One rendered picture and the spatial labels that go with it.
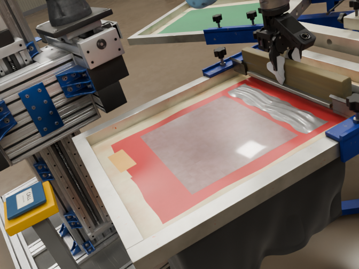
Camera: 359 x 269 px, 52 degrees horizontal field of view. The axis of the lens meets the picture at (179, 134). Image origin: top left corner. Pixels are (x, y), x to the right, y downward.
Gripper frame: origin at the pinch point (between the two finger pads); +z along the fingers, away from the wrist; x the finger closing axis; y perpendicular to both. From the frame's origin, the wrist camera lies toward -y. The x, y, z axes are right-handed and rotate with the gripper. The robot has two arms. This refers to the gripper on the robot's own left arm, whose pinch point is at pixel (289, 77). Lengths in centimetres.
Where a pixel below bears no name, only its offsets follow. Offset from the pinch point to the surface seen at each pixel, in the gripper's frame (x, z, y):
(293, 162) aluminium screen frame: 22.7, 1.9, -27.5
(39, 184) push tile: 73, 4, 15
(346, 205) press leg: -42, 96, 24
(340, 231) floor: -31, 101, 18
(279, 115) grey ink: 9.9, 4.7, -6.9
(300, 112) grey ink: 5.8, 4.9, -10.1
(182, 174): 40.9, 5.3, -8.7
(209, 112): 21.3, 5.3, 11.8
